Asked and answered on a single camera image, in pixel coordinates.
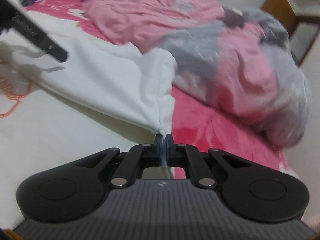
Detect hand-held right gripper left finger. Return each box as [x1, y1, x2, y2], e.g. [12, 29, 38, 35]
[76, 134, 164, 187]

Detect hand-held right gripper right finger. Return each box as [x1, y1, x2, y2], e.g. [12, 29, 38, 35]
[166, 134, 252, 188]

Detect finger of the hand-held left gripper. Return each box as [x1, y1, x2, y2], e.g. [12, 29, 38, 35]
[41, 35, 69, 63]

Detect white sweatshirt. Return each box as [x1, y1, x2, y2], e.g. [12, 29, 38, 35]
[0, 10, 177, 230]

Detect pink floral bed sheet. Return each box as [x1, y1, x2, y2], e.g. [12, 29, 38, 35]
[25, 0, 300, 180]

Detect pink grey floral duvet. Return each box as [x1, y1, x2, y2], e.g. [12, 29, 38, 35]
[57, 0, 313, 148]

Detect wooden door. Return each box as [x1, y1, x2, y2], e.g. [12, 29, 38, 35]
[261, 0, 297, 39]

